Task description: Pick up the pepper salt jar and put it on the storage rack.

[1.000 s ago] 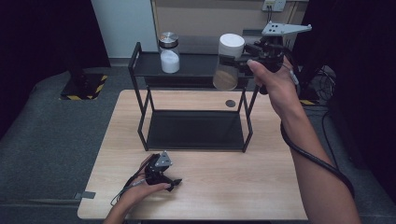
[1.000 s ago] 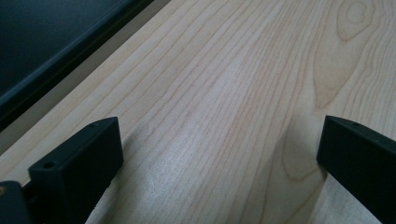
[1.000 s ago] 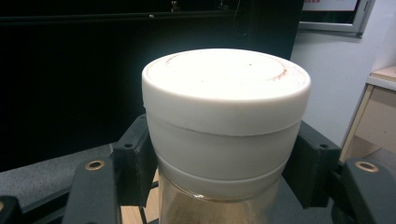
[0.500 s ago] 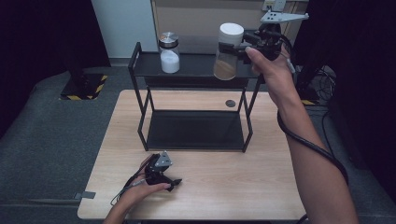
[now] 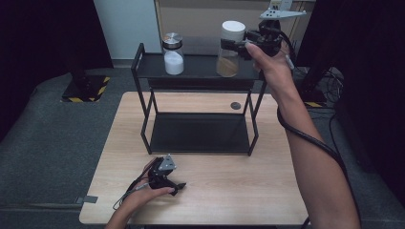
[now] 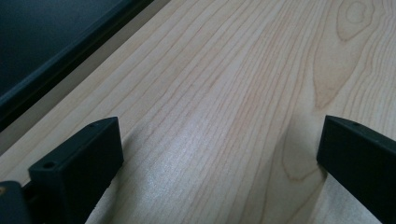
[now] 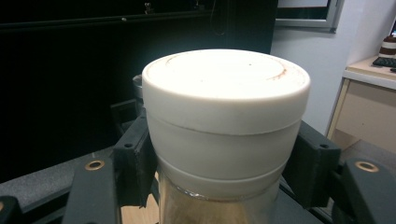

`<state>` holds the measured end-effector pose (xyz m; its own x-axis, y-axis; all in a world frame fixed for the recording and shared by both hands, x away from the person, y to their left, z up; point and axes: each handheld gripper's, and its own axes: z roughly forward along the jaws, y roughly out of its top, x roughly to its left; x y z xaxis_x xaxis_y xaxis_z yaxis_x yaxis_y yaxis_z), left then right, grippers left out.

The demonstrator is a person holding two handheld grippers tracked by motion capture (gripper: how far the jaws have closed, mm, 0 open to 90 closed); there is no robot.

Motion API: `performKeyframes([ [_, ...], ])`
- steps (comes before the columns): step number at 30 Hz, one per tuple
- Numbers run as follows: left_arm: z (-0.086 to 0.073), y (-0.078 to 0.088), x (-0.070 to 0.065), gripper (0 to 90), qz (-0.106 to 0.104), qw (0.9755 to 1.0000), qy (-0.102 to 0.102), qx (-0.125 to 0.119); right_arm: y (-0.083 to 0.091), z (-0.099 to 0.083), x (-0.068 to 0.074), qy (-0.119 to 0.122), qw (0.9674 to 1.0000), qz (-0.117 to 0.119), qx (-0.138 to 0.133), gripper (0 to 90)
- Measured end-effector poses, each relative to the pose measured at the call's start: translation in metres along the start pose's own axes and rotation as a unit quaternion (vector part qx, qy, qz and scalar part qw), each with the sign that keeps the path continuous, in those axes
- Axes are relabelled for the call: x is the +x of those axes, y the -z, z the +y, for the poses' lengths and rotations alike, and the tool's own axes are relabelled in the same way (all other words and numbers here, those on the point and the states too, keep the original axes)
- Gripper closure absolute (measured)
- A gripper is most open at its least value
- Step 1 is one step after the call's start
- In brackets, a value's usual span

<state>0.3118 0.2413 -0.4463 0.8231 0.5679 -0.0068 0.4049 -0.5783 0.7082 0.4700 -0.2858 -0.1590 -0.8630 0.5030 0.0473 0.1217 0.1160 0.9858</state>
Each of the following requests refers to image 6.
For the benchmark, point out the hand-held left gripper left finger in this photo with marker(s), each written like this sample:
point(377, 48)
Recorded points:
point(77, 161)

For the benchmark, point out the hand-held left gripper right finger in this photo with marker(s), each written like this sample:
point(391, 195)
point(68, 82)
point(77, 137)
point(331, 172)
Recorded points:
point(361, 158)

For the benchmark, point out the black flat panel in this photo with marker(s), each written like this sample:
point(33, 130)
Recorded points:
point(40, 40)

